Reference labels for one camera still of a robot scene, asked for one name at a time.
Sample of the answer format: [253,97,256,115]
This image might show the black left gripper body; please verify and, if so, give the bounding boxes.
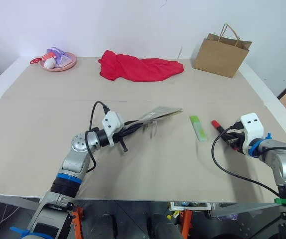
[113,123,129,153]

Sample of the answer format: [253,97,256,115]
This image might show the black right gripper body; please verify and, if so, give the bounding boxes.
[227,129,246,152]

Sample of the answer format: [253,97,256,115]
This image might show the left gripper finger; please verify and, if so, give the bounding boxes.
[123,119,146,129]
[123,124,146,137]

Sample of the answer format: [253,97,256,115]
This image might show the red marker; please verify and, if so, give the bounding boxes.
[210,119,239,151]

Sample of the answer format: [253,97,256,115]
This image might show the green highlighter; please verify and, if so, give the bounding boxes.
[189,115,208,143]

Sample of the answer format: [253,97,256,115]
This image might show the beige cardboard table cover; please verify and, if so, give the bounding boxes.
[0,56,286,203]

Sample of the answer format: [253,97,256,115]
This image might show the red cloth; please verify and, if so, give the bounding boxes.
[98,49,184,83]

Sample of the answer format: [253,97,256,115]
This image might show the brown paper bag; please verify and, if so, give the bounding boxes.
[191,23,253,79]

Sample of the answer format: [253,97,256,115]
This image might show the pink plate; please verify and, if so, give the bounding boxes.
[39,51,77,73]

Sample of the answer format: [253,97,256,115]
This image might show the orange metal stand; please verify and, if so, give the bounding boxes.
[179,208,193,239]
[71,206,85,239]

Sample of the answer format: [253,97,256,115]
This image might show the purple plastic package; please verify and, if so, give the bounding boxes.
[46,47,73,67]

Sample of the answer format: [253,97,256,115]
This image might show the white round ball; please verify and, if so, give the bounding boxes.
[44,58,57,69]

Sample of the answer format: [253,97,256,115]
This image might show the red scissors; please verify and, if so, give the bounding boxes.
[29,55,57,65]

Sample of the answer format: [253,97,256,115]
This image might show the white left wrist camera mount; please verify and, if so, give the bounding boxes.
[101,112,125,147]

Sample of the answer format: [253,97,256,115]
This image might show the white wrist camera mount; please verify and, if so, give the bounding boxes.
[239,112,265,155]
[101,112,125,147]

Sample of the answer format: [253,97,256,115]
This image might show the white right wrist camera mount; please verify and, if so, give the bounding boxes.
[239,112,265,155]

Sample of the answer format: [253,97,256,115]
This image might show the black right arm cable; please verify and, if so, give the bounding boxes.
[211,122,281,198]

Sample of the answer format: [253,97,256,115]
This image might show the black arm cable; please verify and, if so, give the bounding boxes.
[211,122,281,198]
[84,101,112,174]

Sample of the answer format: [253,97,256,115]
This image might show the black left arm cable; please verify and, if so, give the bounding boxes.
[84,101,112,174]

